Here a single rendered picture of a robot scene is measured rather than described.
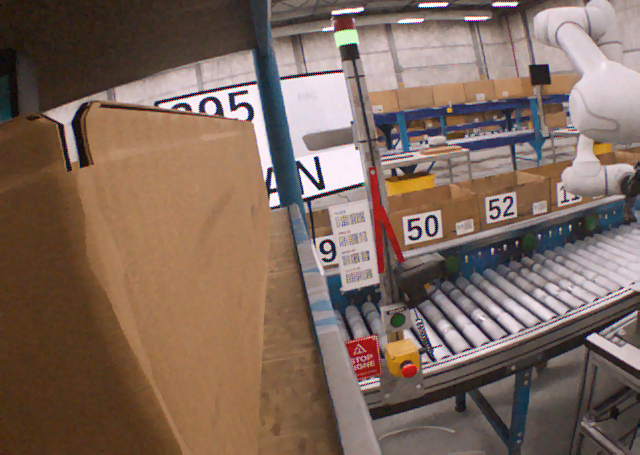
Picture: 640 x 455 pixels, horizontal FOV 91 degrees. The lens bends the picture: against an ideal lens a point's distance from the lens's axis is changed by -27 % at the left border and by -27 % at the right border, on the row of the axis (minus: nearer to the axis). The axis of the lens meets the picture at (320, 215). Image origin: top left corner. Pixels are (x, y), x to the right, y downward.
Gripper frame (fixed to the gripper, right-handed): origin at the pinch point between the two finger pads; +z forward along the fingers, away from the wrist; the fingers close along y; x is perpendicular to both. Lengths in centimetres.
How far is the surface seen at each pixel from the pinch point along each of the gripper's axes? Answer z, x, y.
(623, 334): 7.5, -8.4, 37.1
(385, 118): -432, 297, 40
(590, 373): 10, -4, 51
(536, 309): -9, 19, 46
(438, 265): 35, 46, 23
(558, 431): -33, -15, 112
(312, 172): 42, 78, 9
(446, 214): -34, 66, 32
